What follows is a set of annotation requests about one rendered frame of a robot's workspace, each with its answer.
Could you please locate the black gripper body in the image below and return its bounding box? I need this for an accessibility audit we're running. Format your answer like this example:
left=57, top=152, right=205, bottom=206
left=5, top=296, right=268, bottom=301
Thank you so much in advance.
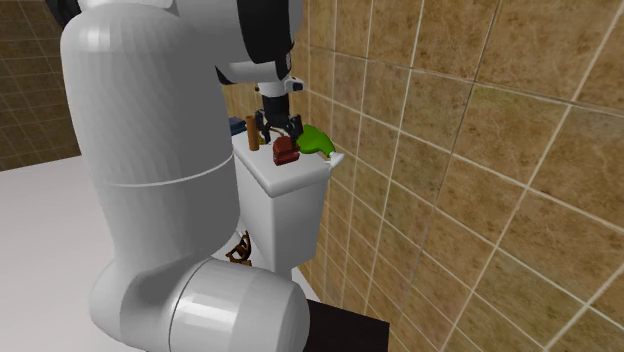
left=260, top=93, right=292, bottom=127

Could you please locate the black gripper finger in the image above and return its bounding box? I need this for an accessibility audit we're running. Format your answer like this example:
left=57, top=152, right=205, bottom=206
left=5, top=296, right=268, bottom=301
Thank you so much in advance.
left=254, top=109, right=272, bottom=145
left=285, top=113, right=304, bottom=146

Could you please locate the brown wooden cylinder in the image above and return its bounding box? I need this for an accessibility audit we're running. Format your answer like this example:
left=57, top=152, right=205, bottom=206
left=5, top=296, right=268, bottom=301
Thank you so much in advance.
left=245, top=115, right=261, bottom=152

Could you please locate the green spray bottle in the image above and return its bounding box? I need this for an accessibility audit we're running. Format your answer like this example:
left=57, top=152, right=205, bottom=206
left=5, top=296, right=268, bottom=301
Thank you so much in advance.
left=295, top=123, right=345, bottom=170

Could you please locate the red box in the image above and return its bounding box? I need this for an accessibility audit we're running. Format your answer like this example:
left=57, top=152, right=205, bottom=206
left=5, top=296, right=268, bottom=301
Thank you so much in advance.
left=272, top=136, right=301, bottom=167

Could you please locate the brown curved wooden figure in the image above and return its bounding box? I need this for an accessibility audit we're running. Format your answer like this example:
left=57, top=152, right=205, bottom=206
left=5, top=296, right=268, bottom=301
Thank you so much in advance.
left=225, top=230, right=253, bottom=267

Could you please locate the dark robot stand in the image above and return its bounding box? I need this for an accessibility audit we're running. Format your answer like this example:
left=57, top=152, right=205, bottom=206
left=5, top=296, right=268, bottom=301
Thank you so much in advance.
left=303, top=299, right=391, bottom=352

